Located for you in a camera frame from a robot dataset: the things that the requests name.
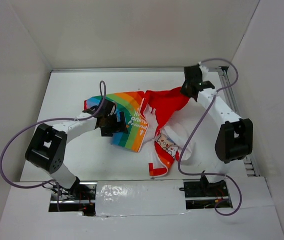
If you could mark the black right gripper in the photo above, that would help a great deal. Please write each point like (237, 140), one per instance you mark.
(183, 89)

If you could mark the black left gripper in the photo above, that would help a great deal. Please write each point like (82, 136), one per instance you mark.
(118, 126)

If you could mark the rainbow white red kids jacket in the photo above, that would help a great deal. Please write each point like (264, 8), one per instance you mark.
(152, 125)

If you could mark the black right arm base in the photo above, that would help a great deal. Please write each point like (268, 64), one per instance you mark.
(200, 194)

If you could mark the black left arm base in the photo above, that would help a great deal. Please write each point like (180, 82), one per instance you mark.
(80, 198)

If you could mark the silver taped front panel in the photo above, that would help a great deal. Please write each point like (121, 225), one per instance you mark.
(139, 198)

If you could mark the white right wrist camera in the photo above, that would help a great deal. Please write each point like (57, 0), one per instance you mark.
(203, 69)

